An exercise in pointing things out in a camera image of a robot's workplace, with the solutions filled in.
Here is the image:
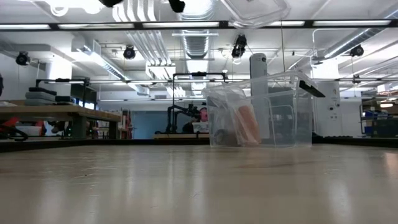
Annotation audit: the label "clear plastic lid black handle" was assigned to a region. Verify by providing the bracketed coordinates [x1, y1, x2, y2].
[222, 0, 292, 29]

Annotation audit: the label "clear plastic zip bag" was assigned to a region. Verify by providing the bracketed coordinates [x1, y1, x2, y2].
[206, 88, 246, 147]

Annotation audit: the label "clear plastic bin black handles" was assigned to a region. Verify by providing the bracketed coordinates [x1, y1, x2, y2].
[201, 71, 326, 149]

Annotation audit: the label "stack of grey pads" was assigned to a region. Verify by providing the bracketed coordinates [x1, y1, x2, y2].
[24, 86, 75, 106]

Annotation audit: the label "wooden background table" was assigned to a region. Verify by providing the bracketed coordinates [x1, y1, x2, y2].
[0, 105, 123, 140]

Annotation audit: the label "person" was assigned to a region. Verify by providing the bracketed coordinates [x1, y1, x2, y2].
[182, 116, 201, 134]

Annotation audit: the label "red cabinet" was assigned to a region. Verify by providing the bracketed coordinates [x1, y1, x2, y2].
[121, 109, 134, 140]

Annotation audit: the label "small clear background bin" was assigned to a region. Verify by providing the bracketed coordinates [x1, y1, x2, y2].
[192, 122, 210, 134]

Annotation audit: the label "wooden background workbench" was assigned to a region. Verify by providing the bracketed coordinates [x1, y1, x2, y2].
[154, 133, 211, 140]

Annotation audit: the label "red object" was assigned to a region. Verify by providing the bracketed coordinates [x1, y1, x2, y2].
[0, 116, 29, 141]

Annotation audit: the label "white cabinet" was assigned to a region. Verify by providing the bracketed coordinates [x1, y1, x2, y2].
[312, 58, 363, 138]

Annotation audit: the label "blue storage shelving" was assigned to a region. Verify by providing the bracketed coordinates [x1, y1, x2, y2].
[360, 98, 398, 139]

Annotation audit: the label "black overhead frame bar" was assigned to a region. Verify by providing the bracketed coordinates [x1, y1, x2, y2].
[0, 19, 398, 31]

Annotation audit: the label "black stand frame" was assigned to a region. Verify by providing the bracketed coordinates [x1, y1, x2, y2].
[35, 77, 91, 108]

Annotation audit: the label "white cylindrical post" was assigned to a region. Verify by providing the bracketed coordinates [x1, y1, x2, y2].
[249, 52, 269, 94]

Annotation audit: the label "thin hanging cable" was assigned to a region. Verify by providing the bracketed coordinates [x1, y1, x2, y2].
[279, 21, 287, 74]

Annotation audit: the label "black table frame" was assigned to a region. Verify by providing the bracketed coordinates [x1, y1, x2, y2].
[0, 136, 398, 153]

